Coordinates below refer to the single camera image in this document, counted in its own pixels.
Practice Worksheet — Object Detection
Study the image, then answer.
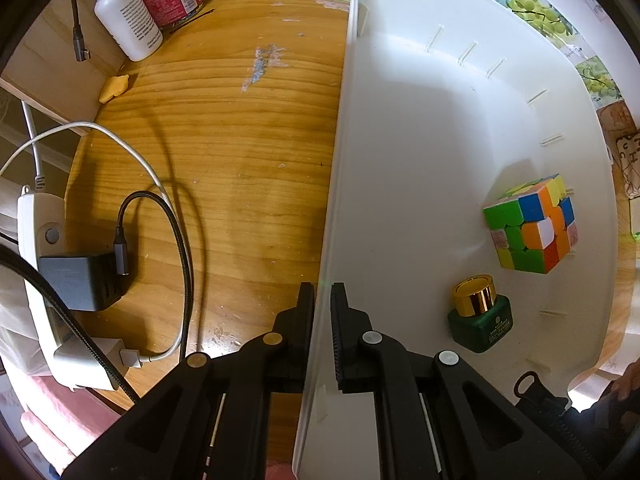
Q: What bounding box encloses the pink bedding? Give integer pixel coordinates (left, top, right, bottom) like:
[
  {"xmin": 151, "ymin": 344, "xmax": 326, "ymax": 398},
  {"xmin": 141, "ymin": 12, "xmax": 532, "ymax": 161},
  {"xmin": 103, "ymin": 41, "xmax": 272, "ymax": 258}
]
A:
[{"xmin": 0, "ymin": 370, "xmax": 121, "ymax": 476}]

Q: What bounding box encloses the white plastic bottle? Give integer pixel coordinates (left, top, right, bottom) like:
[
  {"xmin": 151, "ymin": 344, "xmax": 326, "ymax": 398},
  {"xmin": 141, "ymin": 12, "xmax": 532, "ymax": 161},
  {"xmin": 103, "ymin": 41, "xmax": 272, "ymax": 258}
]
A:
[{"xmin": 87, "ymin": 0, "xmax": 163, "ymax": 62}]

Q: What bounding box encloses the white cable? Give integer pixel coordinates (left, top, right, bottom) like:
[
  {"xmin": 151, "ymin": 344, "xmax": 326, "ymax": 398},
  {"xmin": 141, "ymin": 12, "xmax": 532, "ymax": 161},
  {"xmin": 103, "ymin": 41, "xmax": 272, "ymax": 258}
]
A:
[{"xmin": 0, "ymin": 100, "xmax": 185, "ymax": 368}]

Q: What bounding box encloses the white plastic bin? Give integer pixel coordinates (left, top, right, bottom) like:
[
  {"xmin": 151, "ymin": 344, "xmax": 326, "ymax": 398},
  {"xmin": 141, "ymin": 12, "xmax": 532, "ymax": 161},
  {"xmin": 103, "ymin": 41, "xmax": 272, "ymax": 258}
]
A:
[{"xmin": 295, "ymin": 0, "xmax": 631, "ymax": 480}]

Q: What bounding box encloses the brown printed box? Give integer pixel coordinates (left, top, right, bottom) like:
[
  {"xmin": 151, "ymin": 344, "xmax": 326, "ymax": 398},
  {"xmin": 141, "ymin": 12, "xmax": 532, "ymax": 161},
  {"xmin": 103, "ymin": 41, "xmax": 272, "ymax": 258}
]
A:
[{"xmin": 597, "ymin": 102, "xmax": 640, "ymax": 241}]

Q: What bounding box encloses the green jar gold cap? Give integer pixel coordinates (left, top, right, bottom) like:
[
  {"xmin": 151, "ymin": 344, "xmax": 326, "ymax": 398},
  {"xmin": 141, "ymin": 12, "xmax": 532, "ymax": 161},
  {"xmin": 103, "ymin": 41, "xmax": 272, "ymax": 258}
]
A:
[{"xmin": 446, "ymin": 275, "xmax": 516, "ymax": 356}]

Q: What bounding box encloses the yellow eraser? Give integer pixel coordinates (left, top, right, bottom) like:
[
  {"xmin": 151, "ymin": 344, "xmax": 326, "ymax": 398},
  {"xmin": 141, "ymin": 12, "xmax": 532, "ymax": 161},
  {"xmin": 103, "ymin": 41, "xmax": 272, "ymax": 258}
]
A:
[{"xmin": 99, "ymin": 74, "xmax": 130, "ymax": 103}]

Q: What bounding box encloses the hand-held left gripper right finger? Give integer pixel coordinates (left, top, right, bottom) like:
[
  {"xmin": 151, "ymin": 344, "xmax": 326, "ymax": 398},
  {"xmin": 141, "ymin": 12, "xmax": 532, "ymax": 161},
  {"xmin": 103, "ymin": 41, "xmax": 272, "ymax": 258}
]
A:
[{"xmin": 330, "ymin": 282, "xmax": 586, "ymax": 480}]

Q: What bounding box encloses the black hairpin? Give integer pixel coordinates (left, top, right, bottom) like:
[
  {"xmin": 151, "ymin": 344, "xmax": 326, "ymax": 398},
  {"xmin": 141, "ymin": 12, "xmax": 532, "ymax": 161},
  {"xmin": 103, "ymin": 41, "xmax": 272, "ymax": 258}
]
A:
[{"xmin": 169, "ymin": 9, "xmax": 216, "ymax": 34}]

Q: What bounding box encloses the black charger block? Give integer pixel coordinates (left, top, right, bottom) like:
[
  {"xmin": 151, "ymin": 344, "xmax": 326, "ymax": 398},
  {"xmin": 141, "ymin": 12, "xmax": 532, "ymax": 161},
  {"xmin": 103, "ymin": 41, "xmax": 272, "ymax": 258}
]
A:
[{"xmin": 39, "ymin": 252, "xmax": 130, "ymax": 312}]

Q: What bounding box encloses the person's right hand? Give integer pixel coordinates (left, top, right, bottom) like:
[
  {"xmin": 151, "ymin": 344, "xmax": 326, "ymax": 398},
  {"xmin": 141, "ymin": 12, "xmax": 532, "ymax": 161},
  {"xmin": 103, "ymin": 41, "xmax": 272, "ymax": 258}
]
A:
[{"xmin": 611, "ymin": 364, "xmax": 640, "ymax": 403}]

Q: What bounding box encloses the thin black braided cable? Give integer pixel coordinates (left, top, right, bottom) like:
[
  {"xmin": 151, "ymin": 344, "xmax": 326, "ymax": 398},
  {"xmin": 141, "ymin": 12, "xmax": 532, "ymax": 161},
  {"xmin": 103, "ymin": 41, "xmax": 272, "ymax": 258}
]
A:
[{"xmin": 114, "ymin": 191, "xmax": 195, "ymax": 361}]

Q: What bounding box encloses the multicoloured puzzle cube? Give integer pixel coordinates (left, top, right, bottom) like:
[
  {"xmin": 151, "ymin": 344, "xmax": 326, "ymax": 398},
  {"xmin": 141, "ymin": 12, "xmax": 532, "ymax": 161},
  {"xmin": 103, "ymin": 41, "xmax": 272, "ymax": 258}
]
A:
[{"xmin": 482, "ymin": 173, "xmax": 579, "ymax": 275}]

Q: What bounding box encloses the black cable angled plug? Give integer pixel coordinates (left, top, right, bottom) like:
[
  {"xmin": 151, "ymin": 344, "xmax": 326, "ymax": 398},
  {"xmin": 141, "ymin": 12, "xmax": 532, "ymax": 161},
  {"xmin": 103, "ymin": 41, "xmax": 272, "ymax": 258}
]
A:
[{"xmin": 67, "ymin": 0, "xmax": 93, "ymax": 63}]

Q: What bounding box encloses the wooden shelf unit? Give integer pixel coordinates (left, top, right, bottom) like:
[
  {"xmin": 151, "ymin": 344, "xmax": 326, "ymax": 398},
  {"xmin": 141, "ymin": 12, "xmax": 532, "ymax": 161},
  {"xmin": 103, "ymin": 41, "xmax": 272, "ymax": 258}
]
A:
[{"xmin": 0, "ymin": 0, "xmax": 126, "ymax": 136}]

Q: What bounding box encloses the white charger adapter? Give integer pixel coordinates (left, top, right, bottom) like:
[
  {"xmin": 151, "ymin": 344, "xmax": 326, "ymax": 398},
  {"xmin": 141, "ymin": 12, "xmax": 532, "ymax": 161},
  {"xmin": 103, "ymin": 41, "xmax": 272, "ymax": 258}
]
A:
[{"xmin": 52, "ymin": 337, "xmax": 128, "ymax": 392}]

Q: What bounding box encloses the white power strip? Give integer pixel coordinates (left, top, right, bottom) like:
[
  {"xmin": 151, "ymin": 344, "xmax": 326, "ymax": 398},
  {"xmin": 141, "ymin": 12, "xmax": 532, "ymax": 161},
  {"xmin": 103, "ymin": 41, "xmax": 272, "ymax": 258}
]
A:
[{"xmin": 16, "ymin": 185, "xmax": 126, "ymax": 393}]

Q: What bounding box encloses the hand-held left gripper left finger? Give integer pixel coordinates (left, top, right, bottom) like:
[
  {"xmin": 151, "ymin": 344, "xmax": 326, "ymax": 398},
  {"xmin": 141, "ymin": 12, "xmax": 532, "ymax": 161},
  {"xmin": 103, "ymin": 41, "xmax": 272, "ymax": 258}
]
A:
[{"xmin": 60, "ymin": 282, "xmax": 317, "ymax": 480}]

